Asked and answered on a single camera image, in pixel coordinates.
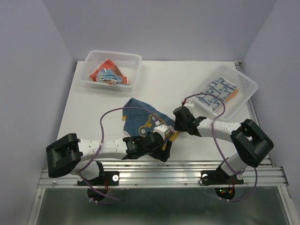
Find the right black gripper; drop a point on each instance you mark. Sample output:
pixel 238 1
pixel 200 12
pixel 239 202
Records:
pixel 177 125

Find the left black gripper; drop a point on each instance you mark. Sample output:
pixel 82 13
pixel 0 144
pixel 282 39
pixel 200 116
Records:
pixel 161 154

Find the yellow grey towel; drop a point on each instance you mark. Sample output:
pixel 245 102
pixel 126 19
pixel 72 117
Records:
pixel 139 118

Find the orange polka dot towel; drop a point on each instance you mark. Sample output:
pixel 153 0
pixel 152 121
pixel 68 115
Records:
pixel 231 95

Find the light blue patterned towel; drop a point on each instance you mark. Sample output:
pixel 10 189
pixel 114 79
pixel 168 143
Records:
pixel 110 77

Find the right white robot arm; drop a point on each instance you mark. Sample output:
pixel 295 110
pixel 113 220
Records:
pixel 251 143

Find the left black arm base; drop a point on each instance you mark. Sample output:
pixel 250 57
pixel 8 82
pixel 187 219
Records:
pixel 97 191

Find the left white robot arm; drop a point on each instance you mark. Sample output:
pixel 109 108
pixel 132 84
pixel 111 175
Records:
pixel 71 155

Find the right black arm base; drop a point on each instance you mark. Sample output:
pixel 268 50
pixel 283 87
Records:
pixel 224 185

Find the white basket with towels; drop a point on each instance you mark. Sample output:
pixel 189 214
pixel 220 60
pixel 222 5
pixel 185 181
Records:
pixel 129 65

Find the empty white basket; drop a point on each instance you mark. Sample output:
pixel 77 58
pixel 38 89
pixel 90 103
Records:
pixel 247 87

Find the red white towel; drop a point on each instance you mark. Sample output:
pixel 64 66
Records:
pixel 108 64

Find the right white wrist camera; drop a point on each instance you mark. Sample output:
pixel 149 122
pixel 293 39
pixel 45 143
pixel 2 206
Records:
pixel 188 104

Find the aluminium frame rail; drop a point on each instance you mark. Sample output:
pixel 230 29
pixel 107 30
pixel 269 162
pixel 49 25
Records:
pixel 172 174

